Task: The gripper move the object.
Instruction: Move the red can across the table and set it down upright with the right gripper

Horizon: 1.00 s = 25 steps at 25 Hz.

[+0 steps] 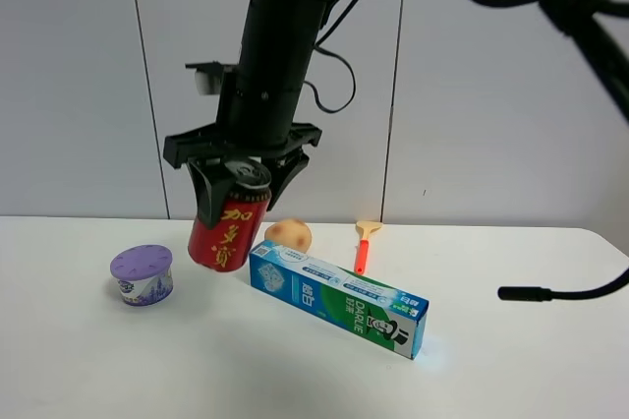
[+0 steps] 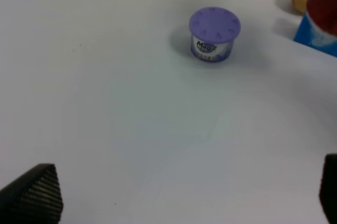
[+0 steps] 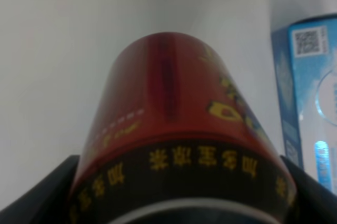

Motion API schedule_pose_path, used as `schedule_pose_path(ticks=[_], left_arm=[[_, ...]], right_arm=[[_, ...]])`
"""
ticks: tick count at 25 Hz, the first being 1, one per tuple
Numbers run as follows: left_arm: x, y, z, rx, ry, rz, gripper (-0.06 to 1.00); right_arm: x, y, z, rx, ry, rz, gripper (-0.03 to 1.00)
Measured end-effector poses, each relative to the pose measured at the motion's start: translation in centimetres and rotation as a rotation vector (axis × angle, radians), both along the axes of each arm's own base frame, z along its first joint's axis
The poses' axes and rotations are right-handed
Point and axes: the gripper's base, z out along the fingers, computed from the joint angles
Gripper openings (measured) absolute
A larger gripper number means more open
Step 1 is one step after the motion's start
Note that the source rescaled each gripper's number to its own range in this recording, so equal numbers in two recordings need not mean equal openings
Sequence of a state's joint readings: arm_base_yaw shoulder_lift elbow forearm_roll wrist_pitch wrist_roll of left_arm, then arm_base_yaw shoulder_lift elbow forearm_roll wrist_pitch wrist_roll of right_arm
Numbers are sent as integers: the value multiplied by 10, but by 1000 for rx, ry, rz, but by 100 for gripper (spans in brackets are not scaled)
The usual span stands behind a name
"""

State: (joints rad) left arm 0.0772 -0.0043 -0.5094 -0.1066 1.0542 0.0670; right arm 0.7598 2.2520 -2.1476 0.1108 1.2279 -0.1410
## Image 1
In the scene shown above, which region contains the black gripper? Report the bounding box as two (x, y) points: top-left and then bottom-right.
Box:
(163, 61), (322, 229)

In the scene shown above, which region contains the red herbal tea can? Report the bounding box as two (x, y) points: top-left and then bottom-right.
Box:
(188, 158), (271, 272)

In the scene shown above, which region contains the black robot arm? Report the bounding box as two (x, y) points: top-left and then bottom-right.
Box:
(163, 0), (628, 229)

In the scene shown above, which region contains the brown spotted potato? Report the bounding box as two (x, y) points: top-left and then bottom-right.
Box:
(264, 218), (313, 253)

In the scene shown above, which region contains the purple lidded air freshener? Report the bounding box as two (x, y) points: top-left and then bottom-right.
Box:
(110, 245), (174, 306)

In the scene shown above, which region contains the blue green toothpaste box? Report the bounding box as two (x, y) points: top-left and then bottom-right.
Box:
(250, 241), (429, 360)

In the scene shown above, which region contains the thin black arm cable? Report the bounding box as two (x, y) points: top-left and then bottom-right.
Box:
(305, 0), (363, 114)

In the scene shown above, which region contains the orange handled small spatula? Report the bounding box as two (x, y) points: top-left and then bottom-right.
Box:
(354, 220), (383, 275)

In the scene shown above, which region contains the black cable with plug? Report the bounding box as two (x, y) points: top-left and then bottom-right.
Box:
(497, 266), (629, 302)

